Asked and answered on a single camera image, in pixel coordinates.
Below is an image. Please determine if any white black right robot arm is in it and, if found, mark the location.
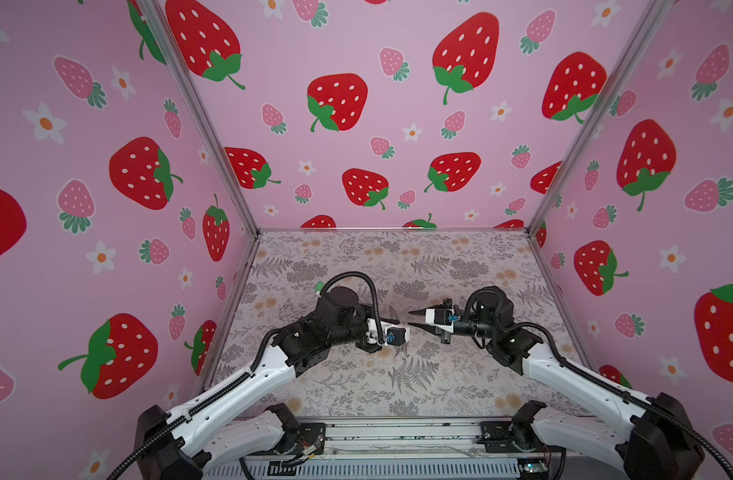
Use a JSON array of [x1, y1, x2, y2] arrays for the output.
[[417, 287, 733, 479]]

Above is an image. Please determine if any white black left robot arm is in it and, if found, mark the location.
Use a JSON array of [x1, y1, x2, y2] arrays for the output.
[[110, 271, 386, 479]]

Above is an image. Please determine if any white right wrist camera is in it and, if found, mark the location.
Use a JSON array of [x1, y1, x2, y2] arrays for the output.
[[425, 299, 461, 333]]

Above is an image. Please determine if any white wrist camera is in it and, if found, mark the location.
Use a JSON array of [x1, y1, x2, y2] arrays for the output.
[[366, 319, 411, 347], [425, 299, 461, 333]]

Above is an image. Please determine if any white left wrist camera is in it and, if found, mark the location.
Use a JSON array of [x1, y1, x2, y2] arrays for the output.
[[366, 319, 411, 347]]

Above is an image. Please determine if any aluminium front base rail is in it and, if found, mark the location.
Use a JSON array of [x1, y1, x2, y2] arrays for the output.
[[209, 416, 554, 463]]

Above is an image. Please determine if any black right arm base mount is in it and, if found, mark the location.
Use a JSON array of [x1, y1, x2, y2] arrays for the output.
[[477, 400, 547, 454]]

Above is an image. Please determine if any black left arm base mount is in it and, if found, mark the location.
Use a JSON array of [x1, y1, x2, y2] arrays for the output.
[[250, 403, 326, 460]]

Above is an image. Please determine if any grey slotted cable duct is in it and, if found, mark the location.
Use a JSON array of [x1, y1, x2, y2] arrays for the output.
[[203, 458, 530, 480]]

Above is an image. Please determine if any right aluminium corner post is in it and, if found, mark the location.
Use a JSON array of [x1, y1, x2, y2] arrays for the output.
[[527, 0, 674, 240]]

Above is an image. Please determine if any aluminium corner post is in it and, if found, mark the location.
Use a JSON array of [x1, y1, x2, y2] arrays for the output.
[[527, 0, 674, 240], [138, 0, 260, 240]]

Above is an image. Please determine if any left aluminium corner post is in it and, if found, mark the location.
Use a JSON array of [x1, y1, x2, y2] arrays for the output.
[[138, 0, 260, 240]]

